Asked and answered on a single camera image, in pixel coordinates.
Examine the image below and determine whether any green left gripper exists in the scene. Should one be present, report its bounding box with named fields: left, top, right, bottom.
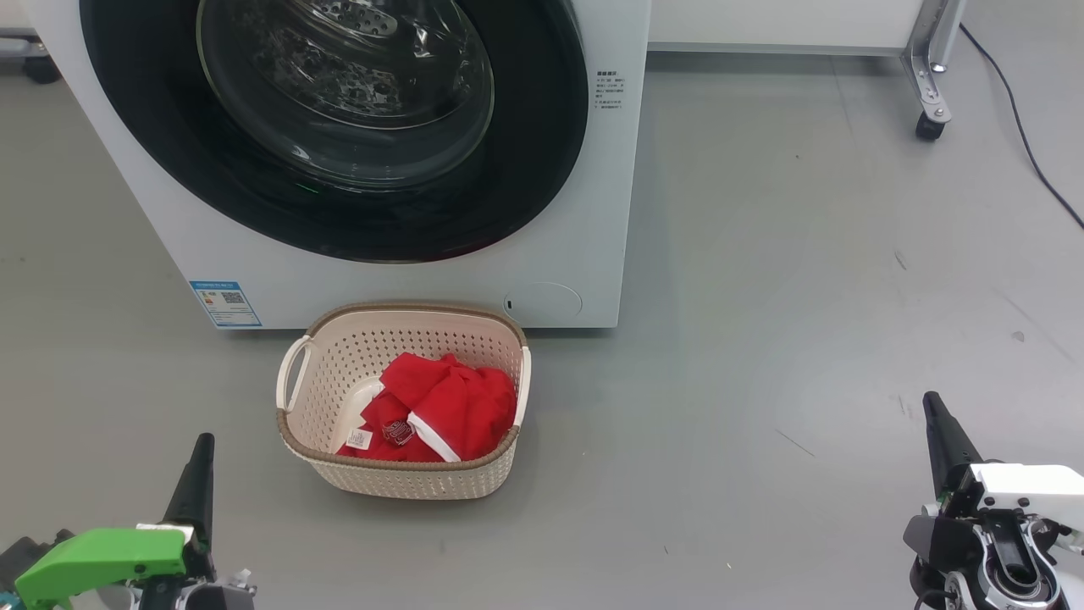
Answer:
left=14, top=432, right=216, bottom=610

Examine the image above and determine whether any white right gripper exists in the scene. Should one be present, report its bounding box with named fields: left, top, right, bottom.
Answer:
left=902, top=390, right=1084, bottom=567

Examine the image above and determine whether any red white sports garment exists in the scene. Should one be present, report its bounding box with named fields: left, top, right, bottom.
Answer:
left=336, top=352, right=519, bottom=463

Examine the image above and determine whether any round black glass washer door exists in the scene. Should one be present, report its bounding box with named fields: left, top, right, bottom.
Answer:
left=79, top=0, right=589, bottom=264

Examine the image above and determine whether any cream perforated laundry basket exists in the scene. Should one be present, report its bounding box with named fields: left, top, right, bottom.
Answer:
left=274, top=301, right=533, bottom=501

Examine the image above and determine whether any white front-load washing machine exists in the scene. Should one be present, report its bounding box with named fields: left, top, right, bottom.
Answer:
left=21, top=0, right=653, bottom=331

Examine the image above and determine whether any blue energy label sticker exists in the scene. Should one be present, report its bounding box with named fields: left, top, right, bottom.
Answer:
left=189, top=280, right=263, bottom=329

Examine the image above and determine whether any metal panel leg with caster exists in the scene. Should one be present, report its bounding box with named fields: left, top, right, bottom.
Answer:
left=900, top=0, right=968, bottom=141

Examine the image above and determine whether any black caster on metal foot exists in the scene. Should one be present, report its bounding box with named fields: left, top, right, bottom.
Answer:
left=0, top=30, right=62, bottom=85

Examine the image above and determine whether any white partition panel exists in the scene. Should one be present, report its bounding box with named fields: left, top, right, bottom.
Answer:
left=648, top=0, right=928, bottom=58

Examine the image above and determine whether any black floor cable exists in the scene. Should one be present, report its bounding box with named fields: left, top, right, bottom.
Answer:
left=959, top=23, right=1084, bottom=231

